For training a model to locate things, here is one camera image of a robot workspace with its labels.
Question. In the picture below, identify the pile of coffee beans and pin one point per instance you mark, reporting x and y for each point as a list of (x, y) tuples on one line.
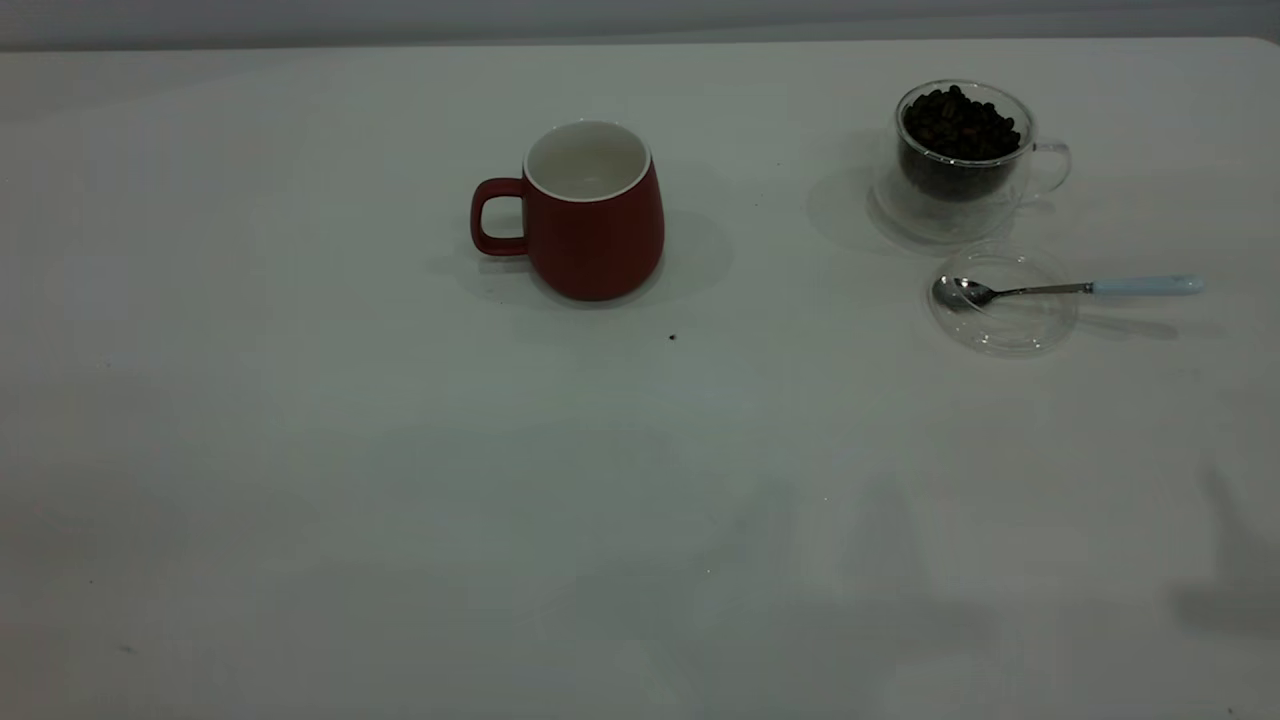
[(960, 130)]

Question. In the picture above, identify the clear round glass saucer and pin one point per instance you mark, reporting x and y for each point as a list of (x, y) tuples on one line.
[(1010, 330)]

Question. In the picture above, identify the red mug white inside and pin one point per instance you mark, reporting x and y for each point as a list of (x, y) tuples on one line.
[(600, 245)]

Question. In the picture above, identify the clear double-walled glass cup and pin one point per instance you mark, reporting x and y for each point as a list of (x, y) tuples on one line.
[(950, 215)]

